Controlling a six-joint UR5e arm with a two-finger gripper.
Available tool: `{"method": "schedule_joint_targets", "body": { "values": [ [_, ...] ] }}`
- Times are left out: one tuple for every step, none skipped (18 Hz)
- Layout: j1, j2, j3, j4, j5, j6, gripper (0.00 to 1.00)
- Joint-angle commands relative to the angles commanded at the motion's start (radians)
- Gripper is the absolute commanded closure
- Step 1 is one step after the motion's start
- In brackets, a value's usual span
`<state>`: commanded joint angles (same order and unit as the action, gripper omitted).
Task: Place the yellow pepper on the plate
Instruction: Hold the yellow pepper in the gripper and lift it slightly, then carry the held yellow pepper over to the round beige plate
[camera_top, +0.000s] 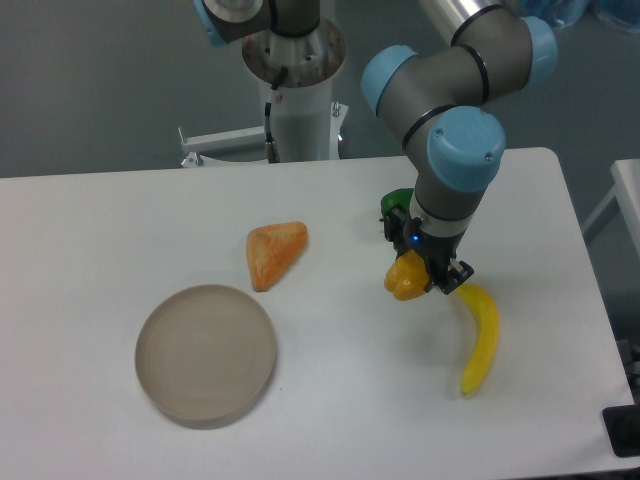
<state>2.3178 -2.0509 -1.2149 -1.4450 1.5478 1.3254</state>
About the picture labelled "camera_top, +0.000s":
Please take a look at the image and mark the yellow banana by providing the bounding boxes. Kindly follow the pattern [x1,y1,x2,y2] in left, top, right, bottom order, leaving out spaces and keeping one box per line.
[456,284,500,397]

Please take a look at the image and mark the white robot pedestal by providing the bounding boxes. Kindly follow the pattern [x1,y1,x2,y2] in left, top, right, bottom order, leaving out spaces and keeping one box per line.
[180,18,349,168]

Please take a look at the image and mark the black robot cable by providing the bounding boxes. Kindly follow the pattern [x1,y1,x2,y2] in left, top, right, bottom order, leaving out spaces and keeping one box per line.
[262,65,289,164]

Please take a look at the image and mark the orange triangular bread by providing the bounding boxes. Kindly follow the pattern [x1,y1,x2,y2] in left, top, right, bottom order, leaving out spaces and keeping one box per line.
[246,221,308,292]

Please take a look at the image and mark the black device at edge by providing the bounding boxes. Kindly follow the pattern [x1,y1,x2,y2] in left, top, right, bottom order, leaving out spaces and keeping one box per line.
[602,405,639,458]

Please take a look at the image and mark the green bell pepper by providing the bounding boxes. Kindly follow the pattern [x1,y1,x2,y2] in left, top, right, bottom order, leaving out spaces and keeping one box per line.
[380,188,414,220]

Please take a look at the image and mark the beige round plate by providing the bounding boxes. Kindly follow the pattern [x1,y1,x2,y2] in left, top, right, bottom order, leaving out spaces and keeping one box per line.
[134,284,277,429]

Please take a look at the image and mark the yellow bell pepper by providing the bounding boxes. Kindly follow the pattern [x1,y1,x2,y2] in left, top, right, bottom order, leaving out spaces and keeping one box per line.
[384,250,431,301]

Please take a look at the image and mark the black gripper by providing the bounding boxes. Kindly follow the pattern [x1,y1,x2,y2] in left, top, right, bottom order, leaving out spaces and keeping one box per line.
[382,209,474,295]

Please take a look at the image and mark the white side table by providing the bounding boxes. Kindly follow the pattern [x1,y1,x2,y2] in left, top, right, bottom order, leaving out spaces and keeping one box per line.
[580,158,639,250]

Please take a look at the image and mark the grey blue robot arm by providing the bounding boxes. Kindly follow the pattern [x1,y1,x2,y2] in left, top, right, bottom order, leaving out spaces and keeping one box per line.
[195,1,558,300]

